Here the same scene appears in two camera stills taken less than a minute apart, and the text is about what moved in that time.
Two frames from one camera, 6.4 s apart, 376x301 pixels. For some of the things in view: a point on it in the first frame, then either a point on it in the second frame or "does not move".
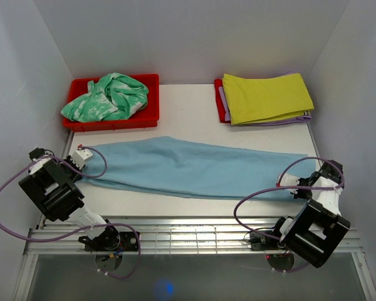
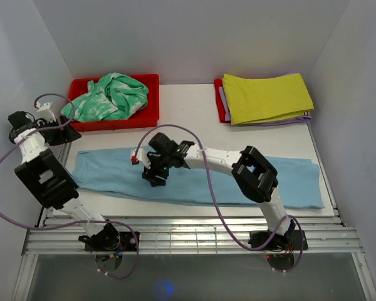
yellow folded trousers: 250,100 does not move
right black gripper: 299,194 -> 150,174
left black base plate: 128,242 does not move
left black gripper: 69,160 -> 69,135
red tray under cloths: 221,108 does not move
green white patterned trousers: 113,96 does not move
